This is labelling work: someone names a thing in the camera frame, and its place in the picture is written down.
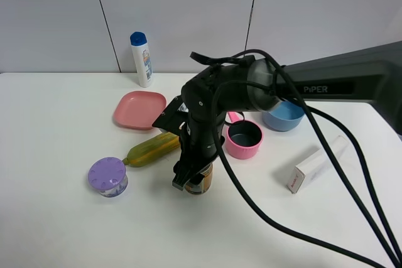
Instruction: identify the blue bowl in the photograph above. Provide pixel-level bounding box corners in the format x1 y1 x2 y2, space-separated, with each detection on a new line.
262 102 305 132

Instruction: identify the white blue-capped shampoo bottle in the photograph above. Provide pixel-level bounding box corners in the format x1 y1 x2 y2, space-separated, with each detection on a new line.
130 31 153 88

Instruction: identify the pink toy saucepan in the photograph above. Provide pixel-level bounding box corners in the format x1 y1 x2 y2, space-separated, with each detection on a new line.
225 112 264 159

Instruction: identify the toy corn cob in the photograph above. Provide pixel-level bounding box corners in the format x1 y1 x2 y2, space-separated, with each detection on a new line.
122 132 180 168

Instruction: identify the white cardboard box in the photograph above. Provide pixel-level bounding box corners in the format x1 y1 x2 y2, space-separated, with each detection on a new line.
286 136 349 194

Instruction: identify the purple-lidded air freshener jar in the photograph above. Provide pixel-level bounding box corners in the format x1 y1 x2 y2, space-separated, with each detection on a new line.
87 157 128 198

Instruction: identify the black cable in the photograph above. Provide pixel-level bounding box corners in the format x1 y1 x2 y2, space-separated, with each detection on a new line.
212 80 387 268
190 49 402 265

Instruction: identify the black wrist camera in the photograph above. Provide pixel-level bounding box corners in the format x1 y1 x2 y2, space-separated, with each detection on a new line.
152 95 188 136

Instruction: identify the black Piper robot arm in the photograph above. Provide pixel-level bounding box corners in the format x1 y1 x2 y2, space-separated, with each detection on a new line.
173 42 401 189

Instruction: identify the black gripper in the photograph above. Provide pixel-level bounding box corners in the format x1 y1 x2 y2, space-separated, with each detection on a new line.
172 113 218 190

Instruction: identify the pink square plate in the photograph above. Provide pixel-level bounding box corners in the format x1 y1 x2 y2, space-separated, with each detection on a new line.
112 91 166 130

